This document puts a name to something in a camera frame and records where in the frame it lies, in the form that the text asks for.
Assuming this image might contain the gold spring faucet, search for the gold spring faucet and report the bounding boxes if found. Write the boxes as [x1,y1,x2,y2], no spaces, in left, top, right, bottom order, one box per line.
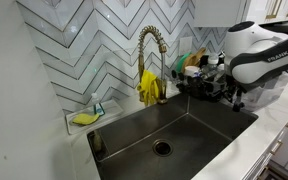
[137,25,169,105]

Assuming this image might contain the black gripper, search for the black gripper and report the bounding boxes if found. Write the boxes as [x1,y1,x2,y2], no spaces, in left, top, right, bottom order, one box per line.
[171,70,228,100]

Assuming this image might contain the yellow sponge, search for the yellow sponge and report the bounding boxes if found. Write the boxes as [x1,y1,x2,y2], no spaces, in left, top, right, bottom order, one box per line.
[72,113,100,125]

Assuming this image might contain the white upper cabinets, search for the white upper cabinets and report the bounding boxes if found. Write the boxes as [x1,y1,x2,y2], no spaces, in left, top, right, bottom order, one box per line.
[194,0,288,27]

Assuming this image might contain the black dispenser tap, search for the black dispenser tap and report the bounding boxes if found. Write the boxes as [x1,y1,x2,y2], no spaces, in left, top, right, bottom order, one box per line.
[233,88,245,112]

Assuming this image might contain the sink drain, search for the sink drain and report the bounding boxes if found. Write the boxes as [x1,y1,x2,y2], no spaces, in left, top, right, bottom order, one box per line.
[152,139,173,157]

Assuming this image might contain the yellow rubber gloves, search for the yellow rubber gloves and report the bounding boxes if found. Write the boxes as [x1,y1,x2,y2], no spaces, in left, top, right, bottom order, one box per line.
[137,70,159,106]

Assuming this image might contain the green plate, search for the green plate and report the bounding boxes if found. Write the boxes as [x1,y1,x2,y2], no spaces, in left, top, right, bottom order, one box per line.
[175,52,191,73]

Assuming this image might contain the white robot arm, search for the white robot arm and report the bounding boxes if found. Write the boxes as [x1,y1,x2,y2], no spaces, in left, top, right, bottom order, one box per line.
[177,21,288,100]

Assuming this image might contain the white sponge tray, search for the white sponge tray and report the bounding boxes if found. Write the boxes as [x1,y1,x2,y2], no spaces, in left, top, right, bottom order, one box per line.
[65,99,125,136]

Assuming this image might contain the white wall outlet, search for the white wall outlet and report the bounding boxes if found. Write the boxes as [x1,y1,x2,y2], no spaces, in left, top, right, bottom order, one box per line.
[179,36,193,55]

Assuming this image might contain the clear soap bottle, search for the clear soap bottle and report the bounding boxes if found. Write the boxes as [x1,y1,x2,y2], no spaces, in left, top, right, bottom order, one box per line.
[91,93,105,116]

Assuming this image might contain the stainless steel sink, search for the stainless steel sink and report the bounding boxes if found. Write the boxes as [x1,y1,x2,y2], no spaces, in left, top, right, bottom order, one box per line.
[87,94,258,180]

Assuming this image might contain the wooden utensils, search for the wooden utensils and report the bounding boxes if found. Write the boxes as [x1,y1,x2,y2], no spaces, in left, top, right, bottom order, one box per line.
[182,47,206,70]

